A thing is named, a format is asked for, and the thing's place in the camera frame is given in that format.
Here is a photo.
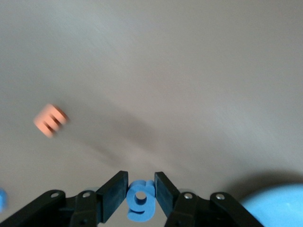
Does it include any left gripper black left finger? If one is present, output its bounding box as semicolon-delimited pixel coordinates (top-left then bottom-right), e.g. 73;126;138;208
0;170;130;227

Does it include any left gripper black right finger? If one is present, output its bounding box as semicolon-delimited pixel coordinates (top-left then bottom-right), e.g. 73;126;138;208
154;171;265;227

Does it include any blue lowercase letter g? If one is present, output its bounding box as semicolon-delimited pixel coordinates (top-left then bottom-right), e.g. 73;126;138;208
126;179;157;223

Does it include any blue letter E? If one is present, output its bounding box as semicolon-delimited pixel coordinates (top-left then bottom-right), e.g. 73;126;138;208
0;188;8;212

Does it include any orange letter E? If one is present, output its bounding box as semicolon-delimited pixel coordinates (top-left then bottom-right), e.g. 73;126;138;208
33;103;71;139

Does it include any blue plate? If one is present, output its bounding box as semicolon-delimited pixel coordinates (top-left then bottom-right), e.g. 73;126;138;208
239;183;303;227

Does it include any brown table cover sheet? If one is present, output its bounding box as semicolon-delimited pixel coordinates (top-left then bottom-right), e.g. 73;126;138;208
0;0;303;227

